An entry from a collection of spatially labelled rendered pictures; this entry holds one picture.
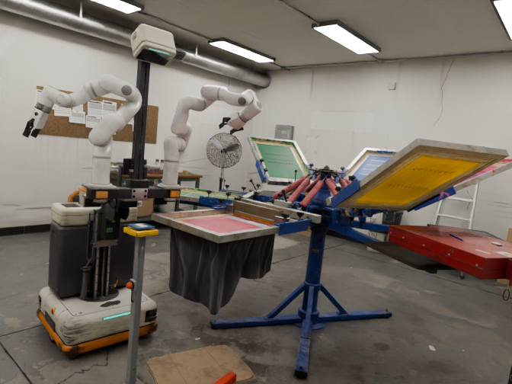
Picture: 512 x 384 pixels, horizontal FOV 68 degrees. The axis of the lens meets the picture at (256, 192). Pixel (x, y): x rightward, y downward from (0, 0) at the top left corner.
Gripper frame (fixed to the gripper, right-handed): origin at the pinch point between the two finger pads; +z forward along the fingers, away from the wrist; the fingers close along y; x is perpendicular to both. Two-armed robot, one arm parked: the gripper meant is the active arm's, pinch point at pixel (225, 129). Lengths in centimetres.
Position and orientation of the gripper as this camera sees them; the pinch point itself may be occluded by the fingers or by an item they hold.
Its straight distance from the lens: 239.0
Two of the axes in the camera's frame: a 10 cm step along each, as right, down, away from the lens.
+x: 1.1, 8.7, -4.8
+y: -6.8, -2.9, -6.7
